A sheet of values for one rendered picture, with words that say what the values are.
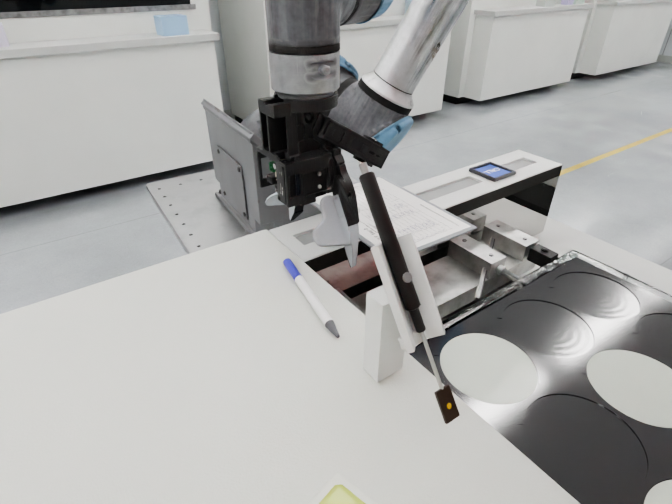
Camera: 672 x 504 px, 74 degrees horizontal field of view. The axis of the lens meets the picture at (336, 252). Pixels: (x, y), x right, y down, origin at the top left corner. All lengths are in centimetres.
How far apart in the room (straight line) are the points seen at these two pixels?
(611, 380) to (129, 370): 47
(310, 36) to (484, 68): 457
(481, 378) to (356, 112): 56
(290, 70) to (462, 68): 464
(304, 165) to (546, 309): 35
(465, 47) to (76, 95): 355
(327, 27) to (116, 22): 286
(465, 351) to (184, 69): 287
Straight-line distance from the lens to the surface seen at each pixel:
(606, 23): 686
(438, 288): 65
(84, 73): 307
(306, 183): 52
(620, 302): 68
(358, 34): 382
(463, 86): 517
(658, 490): 49
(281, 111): 49
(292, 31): 48
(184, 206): 103
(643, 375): 59
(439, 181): 77
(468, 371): 51
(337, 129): 53
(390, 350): 38
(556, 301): 64
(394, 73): 87
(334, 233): 53
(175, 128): 324
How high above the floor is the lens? 126
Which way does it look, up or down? 33 degrees down
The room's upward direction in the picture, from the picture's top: straight up
